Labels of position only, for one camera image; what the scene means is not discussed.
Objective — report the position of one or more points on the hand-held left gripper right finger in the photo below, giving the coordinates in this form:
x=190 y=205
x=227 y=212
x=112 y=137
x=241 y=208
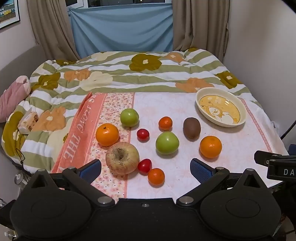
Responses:
x=201 y=171

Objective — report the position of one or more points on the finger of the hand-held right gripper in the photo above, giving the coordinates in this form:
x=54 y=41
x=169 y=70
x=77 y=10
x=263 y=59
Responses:
x=262 y=157

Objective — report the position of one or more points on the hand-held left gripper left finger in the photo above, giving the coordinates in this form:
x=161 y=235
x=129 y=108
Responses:
x=91 y=170

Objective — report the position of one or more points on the large orange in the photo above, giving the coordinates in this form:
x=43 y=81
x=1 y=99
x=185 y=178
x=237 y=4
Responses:
x=211 y=147
x=107 y=135

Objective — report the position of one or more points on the large red-yellow apple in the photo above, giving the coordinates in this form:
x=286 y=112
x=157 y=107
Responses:
x=122 y=160

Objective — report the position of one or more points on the green apple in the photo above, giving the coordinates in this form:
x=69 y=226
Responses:
x=167 y=143
x=129 y=118

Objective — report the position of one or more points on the small mandarin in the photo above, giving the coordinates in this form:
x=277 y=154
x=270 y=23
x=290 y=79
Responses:
x=165 y=123
x=156 y=177

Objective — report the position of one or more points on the cream bowl with bear print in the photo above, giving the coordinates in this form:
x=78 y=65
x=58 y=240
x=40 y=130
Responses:
x=220 y=109

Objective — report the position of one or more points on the brown kiwi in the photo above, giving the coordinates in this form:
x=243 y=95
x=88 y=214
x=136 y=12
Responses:
x=192 y=128

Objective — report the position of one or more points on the red cherry tomato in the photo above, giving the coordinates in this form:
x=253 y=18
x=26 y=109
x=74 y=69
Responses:
x=144 y=166
x=143 y=134

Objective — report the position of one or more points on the pink floral towel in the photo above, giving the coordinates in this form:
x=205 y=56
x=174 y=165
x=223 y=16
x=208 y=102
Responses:
x=161 y=104

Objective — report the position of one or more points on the tissue pack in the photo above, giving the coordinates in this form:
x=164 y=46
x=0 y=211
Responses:
x=27 y=122

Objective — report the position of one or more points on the pink pillow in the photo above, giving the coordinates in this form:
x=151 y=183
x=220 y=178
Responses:
x=13 y=97

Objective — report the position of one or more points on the striped flower-print blanket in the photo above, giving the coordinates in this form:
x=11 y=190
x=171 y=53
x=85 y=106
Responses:
x=143 y=76

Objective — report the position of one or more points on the grey headboard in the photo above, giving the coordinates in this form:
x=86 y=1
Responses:
x=20 y=67

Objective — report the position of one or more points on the blue cloth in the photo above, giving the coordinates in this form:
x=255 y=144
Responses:
x=122 y=32

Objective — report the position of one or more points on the beige curtain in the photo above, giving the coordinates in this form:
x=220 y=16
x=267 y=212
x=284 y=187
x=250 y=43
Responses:
x=198 y=25
x=53 y=27

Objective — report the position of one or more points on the window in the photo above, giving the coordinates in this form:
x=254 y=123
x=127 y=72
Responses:
x=115 y=2

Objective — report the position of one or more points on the framed wall picture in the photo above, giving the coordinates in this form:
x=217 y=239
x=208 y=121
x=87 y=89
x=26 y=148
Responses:
x=8 y=11

